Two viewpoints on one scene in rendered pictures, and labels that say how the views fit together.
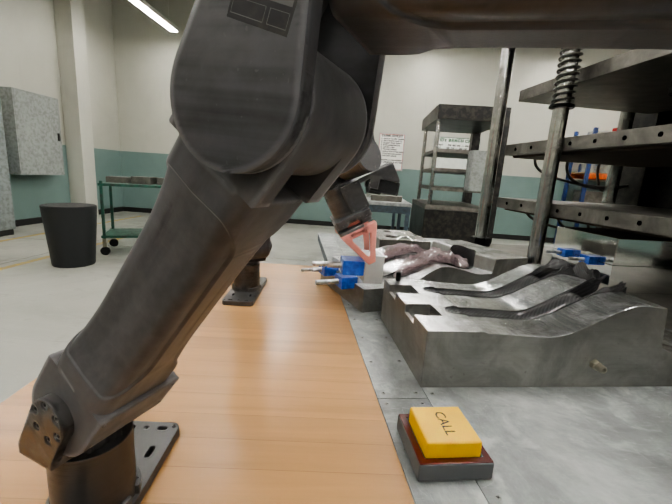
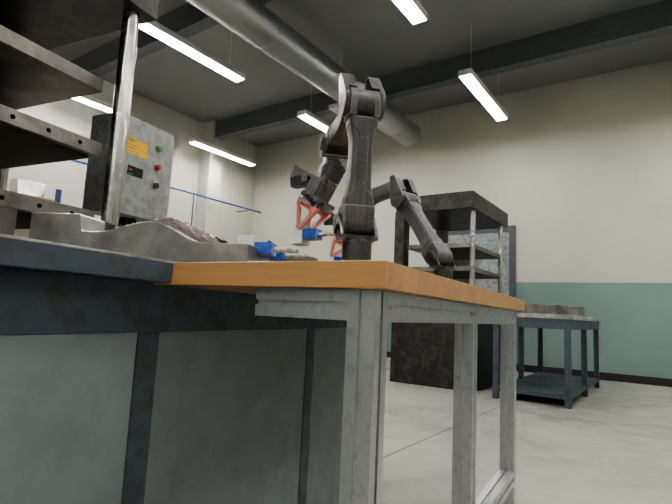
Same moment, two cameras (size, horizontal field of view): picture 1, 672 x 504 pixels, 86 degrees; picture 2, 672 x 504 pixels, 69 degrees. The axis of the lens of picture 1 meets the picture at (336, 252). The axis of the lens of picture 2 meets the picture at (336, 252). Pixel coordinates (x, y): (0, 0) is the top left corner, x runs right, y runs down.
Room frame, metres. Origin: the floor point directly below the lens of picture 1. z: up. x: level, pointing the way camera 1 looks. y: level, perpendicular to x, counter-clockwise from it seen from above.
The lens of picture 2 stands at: (1.75, 0.72, 0.72)
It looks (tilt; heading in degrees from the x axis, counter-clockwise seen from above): 7 degrees up; 212
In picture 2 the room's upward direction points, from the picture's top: 3 degrees clockwise
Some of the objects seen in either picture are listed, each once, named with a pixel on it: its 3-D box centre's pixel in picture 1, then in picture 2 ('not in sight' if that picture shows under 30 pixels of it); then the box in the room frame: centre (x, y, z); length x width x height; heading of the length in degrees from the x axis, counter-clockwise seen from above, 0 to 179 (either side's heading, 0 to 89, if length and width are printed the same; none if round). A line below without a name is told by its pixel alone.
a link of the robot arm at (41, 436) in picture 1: (99, 402); (440, 260); (0.26, 0.19, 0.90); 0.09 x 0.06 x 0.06; 157
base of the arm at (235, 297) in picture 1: (246, 276); (356, 258); (0.86, 0.22, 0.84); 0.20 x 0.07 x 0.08; 2
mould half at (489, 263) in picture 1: (421, 269); (164, 248); (0.99, -0.24, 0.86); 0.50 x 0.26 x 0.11; 114
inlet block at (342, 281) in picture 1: (342, 280); (281, 255); (0.82, -0.02, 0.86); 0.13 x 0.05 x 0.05; 114
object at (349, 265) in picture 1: (346, 265); (315, 234); (0.67, -0.02, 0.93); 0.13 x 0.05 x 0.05; 98
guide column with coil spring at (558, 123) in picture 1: (546, 187); not in sight; (1.47, -0.81, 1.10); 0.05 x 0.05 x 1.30
